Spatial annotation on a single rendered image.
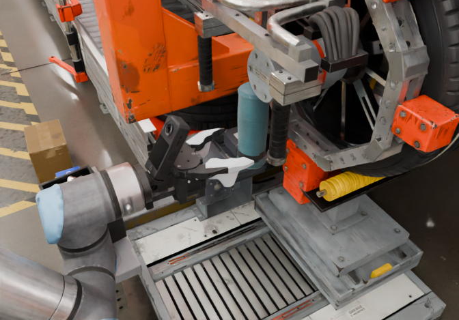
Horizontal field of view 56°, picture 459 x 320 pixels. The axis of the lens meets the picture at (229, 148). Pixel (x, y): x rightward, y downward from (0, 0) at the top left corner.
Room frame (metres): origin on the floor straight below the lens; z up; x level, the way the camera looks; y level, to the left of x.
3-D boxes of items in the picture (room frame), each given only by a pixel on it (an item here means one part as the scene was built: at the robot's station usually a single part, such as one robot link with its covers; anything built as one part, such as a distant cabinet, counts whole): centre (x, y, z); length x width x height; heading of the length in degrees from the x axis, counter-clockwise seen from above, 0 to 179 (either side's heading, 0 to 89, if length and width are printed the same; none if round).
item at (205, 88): (1.00, 0.06, 0.83); 0.04 x 0.04 x 0.16
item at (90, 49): (2.38, 0.87, 0.28); 2.47 x 0.09 x 0.22; 29
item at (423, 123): (0.69, -0.38, 0.85); 0.09 x 0.08 x 0.07; 29
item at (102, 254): (0.49, 0.26, 0.69); 0.12 x 0.09 x 0.12; 15
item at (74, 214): (0.51, 0.26, 0.81); 0.12 x 0.09 x 0.10; 119
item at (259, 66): (0.93, -0.16, 0.85); 0.21 x 0.14 x 0.14; 119
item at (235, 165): (0.59, 0.00, 0.81); 0.09 x 0.03 x 0.06; 92
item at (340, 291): (1.05, -0.38, 0.13); 0.50 x 0.36 x 0.10; 29
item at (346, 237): (1.04, -0.38, 0.32); 0.40 x 0.30 x 0.28; 29
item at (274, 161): (0.70, -0.10, 0.83); 0.04 x 0.04 x 0.16
